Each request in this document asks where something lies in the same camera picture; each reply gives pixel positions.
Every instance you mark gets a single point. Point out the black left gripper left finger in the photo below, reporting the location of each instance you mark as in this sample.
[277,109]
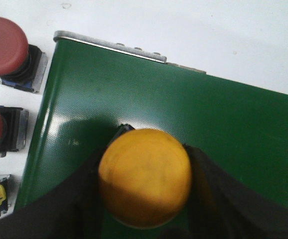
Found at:
[72,210]

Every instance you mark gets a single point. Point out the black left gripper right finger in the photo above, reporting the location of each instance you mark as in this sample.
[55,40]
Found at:
[221,207]

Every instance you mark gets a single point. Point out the red mushroom push button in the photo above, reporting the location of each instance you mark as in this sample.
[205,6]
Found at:
[13,129]
[22,65]

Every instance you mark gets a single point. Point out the green conveyor belt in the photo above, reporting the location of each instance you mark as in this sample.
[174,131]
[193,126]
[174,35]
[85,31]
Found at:
[93,92]

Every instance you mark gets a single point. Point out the metal conveyor end plate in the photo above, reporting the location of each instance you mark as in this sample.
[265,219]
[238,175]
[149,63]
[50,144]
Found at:
[118,47]

